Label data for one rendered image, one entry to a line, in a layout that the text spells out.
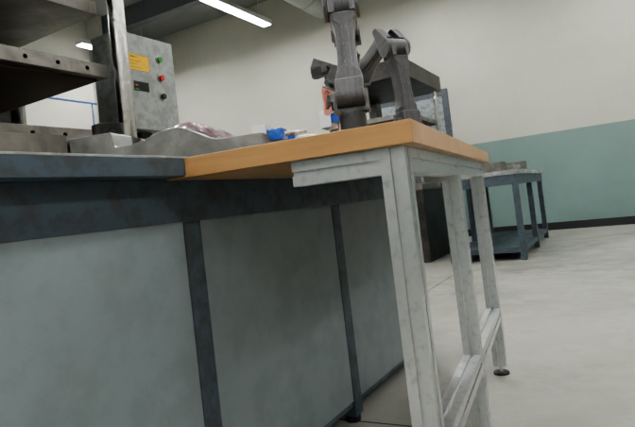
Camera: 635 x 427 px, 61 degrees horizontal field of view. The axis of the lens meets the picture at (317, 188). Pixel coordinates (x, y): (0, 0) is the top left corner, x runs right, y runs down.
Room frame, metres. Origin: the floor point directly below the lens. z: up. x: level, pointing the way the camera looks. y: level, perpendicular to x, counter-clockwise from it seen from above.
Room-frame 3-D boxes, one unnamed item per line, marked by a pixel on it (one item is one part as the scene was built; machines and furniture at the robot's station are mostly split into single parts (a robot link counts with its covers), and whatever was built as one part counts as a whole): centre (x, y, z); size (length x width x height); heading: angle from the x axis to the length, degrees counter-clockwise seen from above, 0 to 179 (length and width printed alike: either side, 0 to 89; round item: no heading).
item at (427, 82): (6.20, -0.98, 1.03); 1.54 x 0.94 x 2.06; 151
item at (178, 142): (1.40, 0.33, 0.85); 0.50 x 0.26 x 0.11; 77
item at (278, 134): (1.29, 0.07, 0.85); 0.13 x 0.05 x 0.05; 77
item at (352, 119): (1.23, -0.10, 0.84); 0.20 x 0.07 x 0.08; 157
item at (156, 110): (2.29, 0.72, 0.73); 0.30 x 0.22 x 1.47; 150
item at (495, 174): (5.68, -1.90, 0.46); 1.90 x 0.70 x 0.92; 151
